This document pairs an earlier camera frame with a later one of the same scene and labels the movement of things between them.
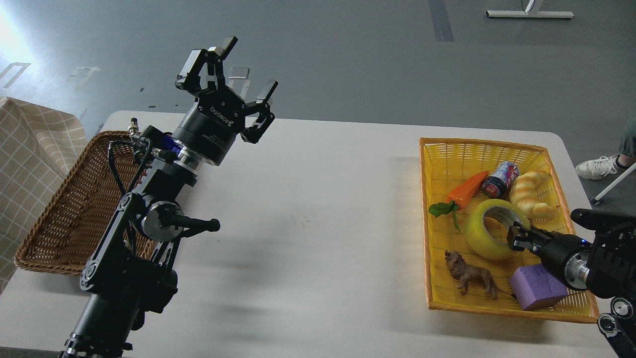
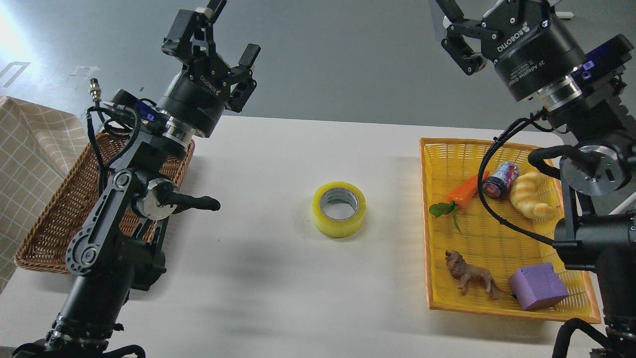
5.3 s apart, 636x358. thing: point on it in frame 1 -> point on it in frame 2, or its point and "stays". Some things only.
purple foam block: x=534 y=285 stays
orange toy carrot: x=458 y=196 stays
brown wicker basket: x=72 y=226 stays
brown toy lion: x=459 y=270 stays
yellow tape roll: x=475 y=234 -> x=343 y=228
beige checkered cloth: x=38 y=143 stays
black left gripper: x=210 y=128 -> x=199 y=96
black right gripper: x=565 y=254 -> x=531 y=47
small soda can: x=498 y=183 stays
